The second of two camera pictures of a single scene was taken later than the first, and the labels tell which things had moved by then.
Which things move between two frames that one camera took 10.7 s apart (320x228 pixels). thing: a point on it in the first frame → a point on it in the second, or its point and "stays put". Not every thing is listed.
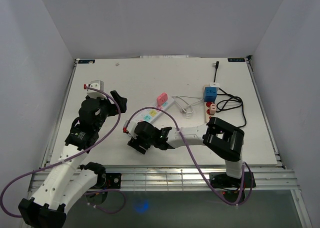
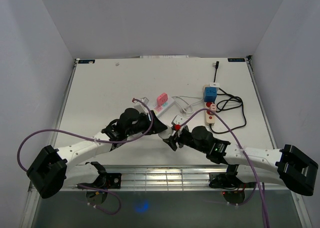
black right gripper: x=135 y=143 → x=172 y=141
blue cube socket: x=210 y=94 stays put
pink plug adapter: x=162 y=99 stays put
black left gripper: x=120 y=100 → x=158 y=126
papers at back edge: x=164 y=57 stays put
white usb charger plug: x=214 y=84 stays put
